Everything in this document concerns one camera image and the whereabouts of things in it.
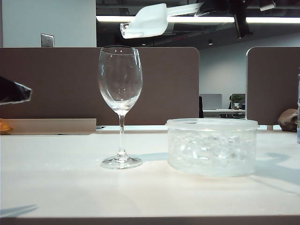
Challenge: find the orange object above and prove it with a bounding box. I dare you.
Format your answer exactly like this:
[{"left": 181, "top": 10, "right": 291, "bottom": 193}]
[{"left": 0, "top": 119, "right": 12, "bottom": 132}]

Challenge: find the long ceiling strip light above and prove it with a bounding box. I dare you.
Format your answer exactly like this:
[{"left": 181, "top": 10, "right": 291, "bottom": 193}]
[{"left": 96, "top": 15, "right": 300, "bottom": 24}]

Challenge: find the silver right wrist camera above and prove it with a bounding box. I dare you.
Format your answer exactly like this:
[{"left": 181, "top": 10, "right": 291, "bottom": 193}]
[{"left": 259, "top": 1, "right": 277, "bottom": 12}]

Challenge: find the translucent round plastic container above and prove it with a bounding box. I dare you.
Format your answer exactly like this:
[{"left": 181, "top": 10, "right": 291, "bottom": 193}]
[{"left": 165, "top": 118, "right": 260, "bottom": 178}]

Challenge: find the brown lumpy bag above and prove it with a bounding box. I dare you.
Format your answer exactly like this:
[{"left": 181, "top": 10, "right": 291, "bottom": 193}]
[{"left": 277, "top": 108, "right": 298, "bottom": 132}]

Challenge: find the ice cube pile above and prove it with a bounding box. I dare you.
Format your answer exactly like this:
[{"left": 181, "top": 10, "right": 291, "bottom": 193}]
[{"left": 172, "top": 132, "right": 255, "bottom": 170}]

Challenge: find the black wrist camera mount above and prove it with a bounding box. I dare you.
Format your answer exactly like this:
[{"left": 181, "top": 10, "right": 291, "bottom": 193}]
[{"left": 232, "top": 9, "right": 253, "bottom": 40}]

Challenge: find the grey background partition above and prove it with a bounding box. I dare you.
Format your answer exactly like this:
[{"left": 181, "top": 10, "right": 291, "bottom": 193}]
[{"left": 199, "top": 94, "right": 222, "bottom": 110}]

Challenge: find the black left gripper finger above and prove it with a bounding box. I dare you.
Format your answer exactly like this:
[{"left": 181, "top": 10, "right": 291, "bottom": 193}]
[{"left": 0, "top": 76, "right": 32, "bottom": 105}]

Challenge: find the clear wine glass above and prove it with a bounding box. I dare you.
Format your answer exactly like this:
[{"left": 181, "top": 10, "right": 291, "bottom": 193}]
[{"left": 97, "top": 45, "right": 143, "bottom": 170}]

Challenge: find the green potted plant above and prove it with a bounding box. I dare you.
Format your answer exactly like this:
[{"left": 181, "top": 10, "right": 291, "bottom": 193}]
[{"left": 229, "top": 94, "right": 245, "bottom": 110}]

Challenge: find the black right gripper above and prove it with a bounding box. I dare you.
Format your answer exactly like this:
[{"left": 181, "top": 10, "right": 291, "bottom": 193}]
[{"left": 194, "top": 0, "right": 277, "bottom": 17}]

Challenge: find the white background desk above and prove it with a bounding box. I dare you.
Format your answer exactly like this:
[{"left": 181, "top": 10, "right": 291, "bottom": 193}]
[{"left": 202, "top": 108, "right": 246, "bottom": 118}]

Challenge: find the translucent white ice shovel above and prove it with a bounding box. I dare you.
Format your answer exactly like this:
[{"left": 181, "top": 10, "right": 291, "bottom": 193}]
[{"left": 120, "top": 2, "right": 205, "bottom": 39}]

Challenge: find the wide brown desk partition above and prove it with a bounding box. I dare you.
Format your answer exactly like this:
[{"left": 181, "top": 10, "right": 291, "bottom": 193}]
[{"left": 0, "top": 46, "right": 200, "bottom": 126}]

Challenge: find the narrow brown desk partition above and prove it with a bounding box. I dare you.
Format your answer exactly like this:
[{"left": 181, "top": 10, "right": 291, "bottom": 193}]
[{"left": 246, "top": 46, "right": 300, "bottom": 125}]

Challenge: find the grey wall switch plate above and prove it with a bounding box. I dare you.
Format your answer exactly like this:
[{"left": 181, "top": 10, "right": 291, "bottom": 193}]
[{"left": 40, "top": 33, "right": 55, "bottom": 48}]

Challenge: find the clear plastic bottle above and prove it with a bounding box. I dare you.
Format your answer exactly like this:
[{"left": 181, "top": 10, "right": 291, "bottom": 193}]
[{"left": 296, "top": 67, "right": 300, "bottom": 144}]

